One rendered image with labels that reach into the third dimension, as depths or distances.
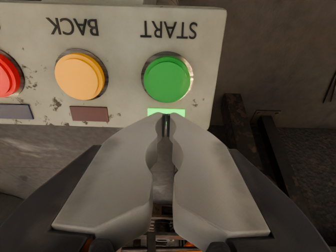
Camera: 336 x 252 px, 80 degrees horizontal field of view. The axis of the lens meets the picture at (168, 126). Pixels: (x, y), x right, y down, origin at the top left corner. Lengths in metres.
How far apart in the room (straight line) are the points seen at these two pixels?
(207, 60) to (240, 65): 0.77
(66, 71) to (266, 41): 0.81
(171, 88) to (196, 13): 0.06
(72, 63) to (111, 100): 0.05
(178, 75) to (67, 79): 0.09
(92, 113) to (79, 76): 0.04
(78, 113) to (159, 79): 0.09
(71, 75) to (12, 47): 0.05
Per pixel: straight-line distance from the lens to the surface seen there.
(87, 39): 0.19
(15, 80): 0.22
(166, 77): 0.17
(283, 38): 0.94
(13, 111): 0.25
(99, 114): 0.21
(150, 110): 0.20
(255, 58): 0.95
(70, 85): 0.19
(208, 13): 0.18
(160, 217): 2.48
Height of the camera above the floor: 0.74
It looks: 38 degrees down
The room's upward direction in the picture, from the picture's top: 178 degrees counter-clockwise
